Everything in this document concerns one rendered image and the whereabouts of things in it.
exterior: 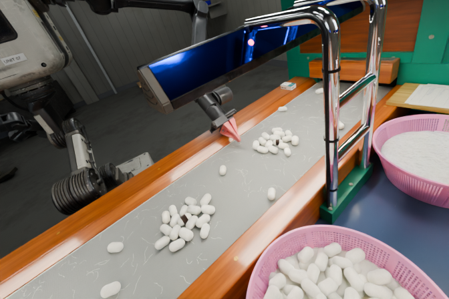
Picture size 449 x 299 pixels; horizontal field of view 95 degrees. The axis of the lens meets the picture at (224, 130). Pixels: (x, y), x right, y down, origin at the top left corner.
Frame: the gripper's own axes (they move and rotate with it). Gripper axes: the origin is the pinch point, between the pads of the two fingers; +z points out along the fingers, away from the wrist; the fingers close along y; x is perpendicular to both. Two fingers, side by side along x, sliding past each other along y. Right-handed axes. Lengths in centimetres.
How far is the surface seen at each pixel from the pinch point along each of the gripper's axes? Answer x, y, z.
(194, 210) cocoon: -7.2, -25.4, 9.7
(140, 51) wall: 354, 131, -413
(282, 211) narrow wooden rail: -18.2, -12.4, 21.7
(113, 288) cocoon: -8.8, -46.0, 11.7
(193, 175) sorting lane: 3.3, -18.5, 0.5
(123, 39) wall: 331, 106, -440
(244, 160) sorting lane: -2.2, -4.4, 7.0
